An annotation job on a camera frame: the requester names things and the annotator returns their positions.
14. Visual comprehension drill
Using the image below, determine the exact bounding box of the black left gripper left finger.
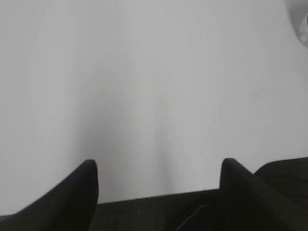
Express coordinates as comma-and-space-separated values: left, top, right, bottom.
0, 160, 99, 231

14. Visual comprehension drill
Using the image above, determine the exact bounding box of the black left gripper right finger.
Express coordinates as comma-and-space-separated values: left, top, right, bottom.
219, 158, 308, 231

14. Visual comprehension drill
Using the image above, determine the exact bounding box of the clear Cestbon water bottle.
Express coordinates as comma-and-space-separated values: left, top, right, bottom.
284, 0, 308, 48

